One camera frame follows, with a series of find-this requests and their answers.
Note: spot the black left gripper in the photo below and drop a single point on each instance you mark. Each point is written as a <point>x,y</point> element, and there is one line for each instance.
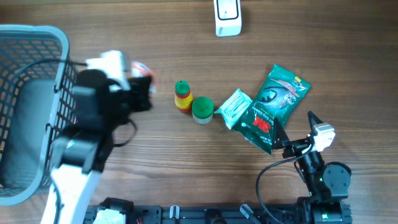
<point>135,93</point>

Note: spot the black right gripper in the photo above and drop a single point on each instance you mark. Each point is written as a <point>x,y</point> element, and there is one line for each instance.
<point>281,140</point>

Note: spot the red white tissue packet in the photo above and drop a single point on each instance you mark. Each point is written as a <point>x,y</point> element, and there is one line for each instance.
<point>140,70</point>

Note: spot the green 3M gloves packet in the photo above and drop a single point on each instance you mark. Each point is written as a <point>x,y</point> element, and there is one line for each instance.
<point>279,95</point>

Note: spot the red yellow sauce bottle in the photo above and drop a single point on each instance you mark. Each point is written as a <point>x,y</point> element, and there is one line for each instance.
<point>183,96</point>

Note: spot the green lid white jar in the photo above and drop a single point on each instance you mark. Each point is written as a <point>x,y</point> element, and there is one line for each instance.
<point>202,110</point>

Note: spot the teal wet wipes packet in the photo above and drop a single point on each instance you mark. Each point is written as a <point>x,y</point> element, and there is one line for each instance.
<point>233,108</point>

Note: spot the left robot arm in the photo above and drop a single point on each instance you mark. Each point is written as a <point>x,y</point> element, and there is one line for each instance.
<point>80,151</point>

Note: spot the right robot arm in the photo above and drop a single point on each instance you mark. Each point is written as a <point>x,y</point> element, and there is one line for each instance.
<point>327,183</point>

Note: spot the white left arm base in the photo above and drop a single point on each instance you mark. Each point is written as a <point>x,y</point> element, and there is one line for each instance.
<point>114,211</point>

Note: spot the white barcode scanner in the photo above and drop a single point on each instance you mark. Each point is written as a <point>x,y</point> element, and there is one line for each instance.
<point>228,17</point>

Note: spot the grey plastic mesh basket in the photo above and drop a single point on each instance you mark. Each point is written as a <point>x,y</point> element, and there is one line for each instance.
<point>37,76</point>

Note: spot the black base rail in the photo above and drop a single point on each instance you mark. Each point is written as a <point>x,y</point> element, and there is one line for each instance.
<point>282,213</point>

